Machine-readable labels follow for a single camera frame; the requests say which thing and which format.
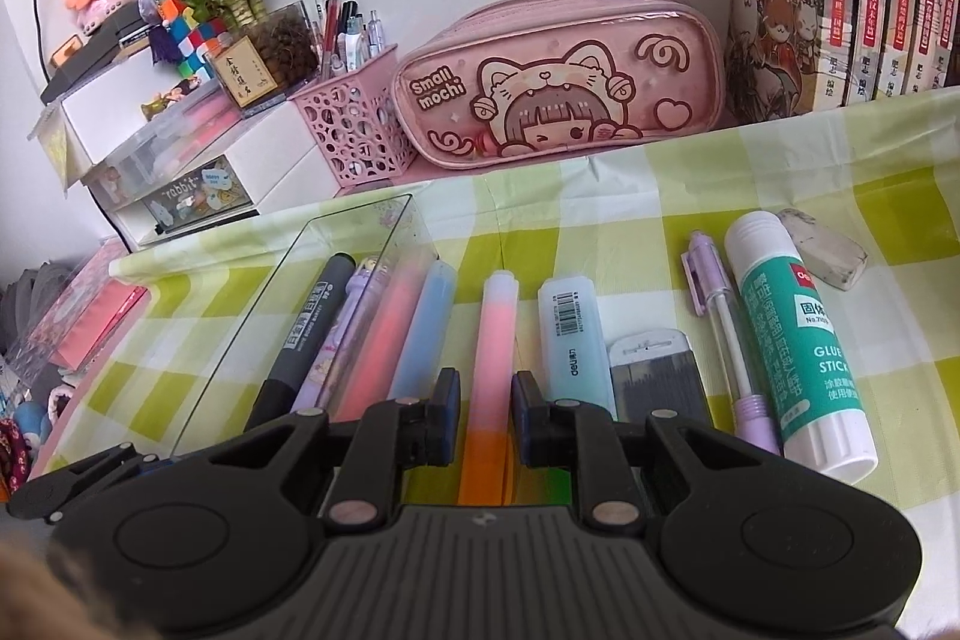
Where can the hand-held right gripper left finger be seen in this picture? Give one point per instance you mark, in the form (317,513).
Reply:
(450,400)

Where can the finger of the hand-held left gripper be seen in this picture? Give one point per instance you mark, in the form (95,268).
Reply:
(82,475)

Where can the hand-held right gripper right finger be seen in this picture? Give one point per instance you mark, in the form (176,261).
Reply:
(523,404)

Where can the pink orange highlighter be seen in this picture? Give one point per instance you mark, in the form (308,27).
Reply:
(491,347)

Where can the pale blue highlighter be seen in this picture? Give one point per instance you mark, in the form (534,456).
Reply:
(424,325)

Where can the teal green highlighter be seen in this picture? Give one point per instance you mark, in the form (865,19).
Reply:
(570,332)

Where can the pink lilac highlighter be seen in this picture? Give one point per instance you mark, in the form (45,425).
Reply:
(375,340)

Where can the purple cartoon pen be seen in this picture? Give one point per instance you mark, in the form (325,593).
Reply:
(337,340)

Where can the black pencil lead case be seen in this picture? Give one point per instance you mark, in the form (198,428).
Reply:
(652,377)

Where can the grey whiteboard marker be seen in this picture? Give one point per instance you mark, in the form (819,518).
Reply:
(307,325)

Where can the clear plastic tray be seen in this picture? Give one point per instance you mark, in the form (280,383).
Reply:
(300,280)

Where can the purple mechanical pencil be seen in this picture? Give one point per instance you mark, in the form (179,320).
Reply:
(739,370)

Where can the white green glue stick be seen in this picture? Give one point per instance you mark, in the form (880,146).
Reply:
(802,355)

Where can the pink stationery box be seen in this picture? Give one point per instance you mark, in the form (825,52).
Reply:
(90,317)

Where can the blue plush toy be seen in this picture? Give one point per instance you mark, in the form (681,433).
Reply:
(34,426)

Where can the dark red patterned cloth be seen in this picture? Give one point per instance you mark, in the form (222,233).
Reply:
(13,460)

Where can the grey bag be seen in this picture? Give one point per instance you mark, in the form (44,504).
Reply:
(30,317)

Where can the green checkered tablecloth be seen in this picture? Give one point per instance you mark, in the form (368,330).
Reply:
(525,227)

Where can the white drawer unit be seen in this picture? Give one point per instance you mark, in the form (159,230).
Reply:
(285,160)

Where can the pink perforated pen basket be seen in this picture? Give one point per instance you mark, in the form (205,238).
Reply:
(352,123)

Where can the pink cartoon pencil case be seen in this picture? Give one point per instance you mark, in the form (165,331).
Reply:
(555,85)

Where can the yellow paper notes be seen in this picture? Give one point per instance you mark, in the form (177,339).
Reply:
(56,149)

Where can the clear plastic drawer box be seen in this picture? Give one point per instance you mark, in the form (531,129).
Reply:
(172,160)

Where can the white eraser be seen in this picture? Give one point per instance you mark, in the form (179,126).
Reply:
(825,242)

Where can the small yellow figurine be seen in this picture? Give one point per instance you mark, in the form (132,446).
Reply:
(172,99)

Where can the clear glass planter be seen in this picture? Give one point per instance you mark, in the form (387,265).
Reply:
(289,48)

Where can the small framed calligraphy sign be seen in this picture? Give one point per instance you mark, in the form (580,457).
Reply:
(240,74)

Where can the bunch of pens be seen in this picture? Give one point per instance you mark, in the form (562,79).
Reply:
(345,25)

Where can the black box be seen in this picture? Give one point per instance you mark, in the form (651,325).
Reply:
(90,59)

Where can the small brown box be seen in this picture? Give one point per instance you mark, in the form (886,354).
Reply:
(67,53)

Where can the colourful puzzle cube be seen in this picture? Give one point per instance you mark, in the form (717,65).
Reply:
(191,33)

